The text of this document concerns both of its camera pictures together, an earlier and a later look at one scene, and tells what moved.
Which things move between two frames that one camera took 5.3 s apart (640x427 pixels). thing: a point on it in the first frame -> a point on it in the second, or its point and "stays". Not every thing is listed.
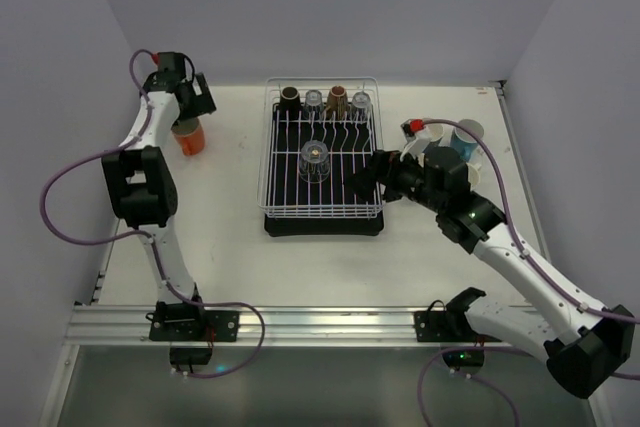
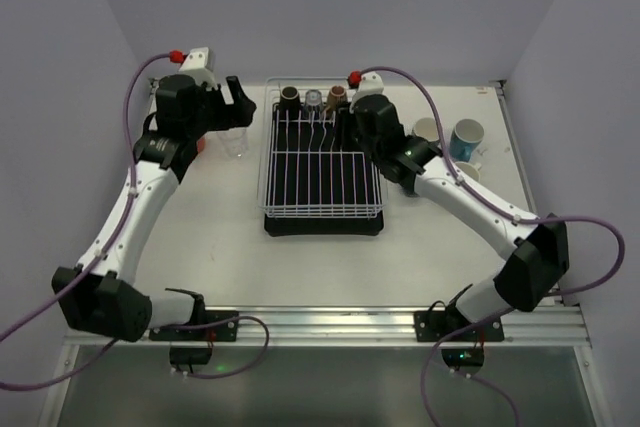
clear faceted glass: [314, 164] -> [234, 140]
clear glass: [313, 105] stays
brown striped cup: [337, 108] stays
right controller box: [463, 357] stays
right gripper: [379, 173] -> [363, 123]
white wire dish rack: [314, 132] stays
